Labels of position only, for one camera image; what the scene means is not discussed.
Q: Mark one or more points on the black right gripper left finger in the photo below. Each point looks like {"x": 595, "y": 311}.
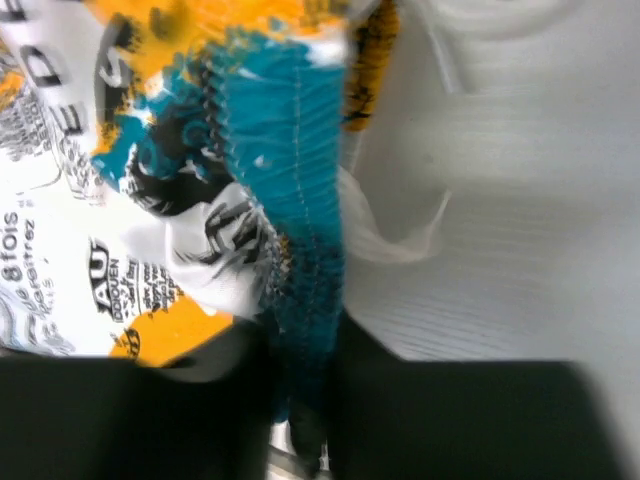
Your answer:
{"x": 205, "y": 416}

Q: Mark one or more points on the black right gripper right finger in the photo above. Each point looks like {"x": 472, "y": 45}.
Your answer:
{"x": 391, "y": 418}

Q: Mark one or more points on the white yellow teal printed shorts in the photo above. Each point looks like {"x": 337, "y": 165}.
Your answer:
{"x": 173, "y": 169}

